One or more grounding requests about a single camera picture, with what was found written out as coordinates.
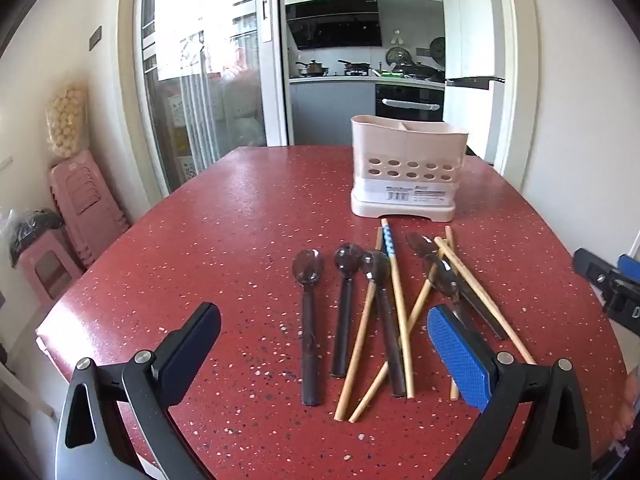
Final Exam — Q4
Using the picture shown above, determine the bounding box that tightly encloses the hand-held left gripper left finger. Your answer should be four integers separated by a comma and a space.
55, 302, 222, 480

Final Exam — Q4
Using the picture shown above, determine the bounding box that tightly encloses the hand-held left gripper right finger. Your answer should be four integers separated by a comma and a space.
426, 304, 594, 480

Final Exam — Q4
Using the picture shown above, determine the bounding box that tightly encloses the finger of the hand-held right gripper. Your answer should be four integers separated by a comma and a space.
572, 247, 609, 287
617, 254, 640, 284

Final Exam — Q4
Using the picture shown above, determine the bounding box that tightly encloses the plain bamboo chopstick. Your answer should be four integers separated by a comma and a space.
433, 236, 537, 366
444, 225, 460, 402
348, 265, 437, 423

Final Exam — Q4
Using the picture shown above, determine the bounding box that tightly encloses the blue patterned chopstick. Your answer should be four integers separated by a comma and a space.
380, 217, 416, 400

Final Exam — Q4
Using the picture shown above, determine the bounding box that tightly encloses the dark translucent spoon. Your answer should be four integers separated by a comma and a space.
360, 250, 407, 398
292, 248, 326, 407
421, 254, 483, 333
329, 243, 367, 379
405, 232, 509, 342

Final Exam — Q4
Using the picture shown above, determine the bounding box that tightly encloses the pink plastic utensil holder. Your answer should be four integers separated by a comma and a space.
350, 114, 470, 222

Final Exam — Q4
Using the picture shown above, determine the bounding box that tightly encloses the person's right forearm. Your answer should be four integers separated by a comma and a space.
612, 367, 640, 456

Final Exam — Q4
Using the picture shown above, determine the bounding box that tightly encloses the single pink stool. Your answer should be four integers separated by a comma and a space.
16, 230, 84, 311

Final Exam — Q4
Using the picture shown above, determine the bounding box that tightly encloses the stack of pink stools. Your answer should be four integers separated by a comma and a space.
48, 149, 132, 269

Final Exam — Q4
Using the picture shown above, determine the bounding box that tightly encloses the black plastic bag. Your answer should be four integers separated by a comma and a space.
4, 208, 64, 267

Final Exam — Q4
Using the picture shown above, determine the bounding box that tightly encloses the white refrigerator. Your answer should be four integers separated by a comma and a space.
439, 0, 507, 163

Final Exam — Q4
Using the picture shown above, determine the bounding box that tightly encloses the bag of yellow balls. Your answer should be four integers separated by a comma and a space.
45, 82, 89, 159

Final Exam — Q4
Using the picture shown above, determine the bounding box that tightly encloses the sliding glass door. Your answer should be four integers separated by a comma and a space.
134, 0, 288, 197

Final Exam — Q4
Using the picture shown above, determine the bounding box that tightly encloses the grey lower kitchen cabinet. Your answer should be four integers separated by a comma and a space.
289, 81, 377, 147

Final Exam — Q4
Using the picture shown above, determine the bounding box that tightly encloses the black frying pan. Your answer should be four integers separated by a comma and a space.
337, 59, 372, 77

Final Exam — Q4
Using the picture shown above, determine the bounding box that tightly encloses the cooking pot with lid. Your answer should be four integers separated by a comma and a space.
295, 59, 331, 79

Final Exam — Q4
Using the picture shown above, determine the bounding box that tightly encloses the black range hood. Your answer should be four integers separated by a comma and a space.
285, 0, 384, 52

